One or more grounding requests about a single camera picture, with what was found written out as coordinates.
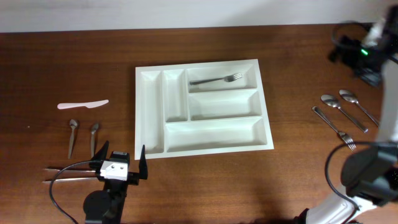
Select small metal teaspoon right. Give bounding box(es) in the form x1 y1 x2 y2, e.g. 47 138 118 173
90 123 100 157

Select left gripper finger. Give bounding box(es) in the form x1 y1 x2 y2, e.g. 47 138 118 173
93 141 109 161
139 145 148 180

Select white plastic cutlery tray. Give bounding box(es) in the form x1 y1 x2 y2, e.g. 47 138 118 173
134 59 274 159

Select small metal teaspoon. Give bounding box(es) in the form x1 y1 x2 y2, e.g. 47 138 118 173
90 123 100 157
68 119 79 159

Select long metal fork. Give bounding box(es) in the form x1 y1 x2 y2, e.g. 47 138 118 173
312 106 356 151

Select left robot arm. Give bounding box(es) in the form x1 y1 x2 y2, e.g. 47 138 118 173
83 141 148 223

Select metal serving tongs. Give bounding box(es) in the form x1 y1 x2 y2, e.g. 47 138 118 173
42 167 97 184

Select small metal teaspoon left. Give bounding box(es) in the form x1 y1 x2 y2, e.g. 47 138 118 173
68 119 79 159

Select white plastic knife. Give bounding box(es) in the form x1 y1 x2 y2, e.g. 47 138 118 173
57 100 109 110

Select metal tablespoon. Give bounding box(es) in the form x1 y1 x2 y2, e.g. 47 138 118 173
320 94 368 133
339 90 379 126

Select short metal fork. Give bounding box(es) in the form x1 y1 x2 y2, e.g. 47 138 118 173
189 73 243 85

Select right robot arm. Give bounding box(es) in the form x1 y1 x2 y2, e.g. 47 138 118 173
292 5 397 223

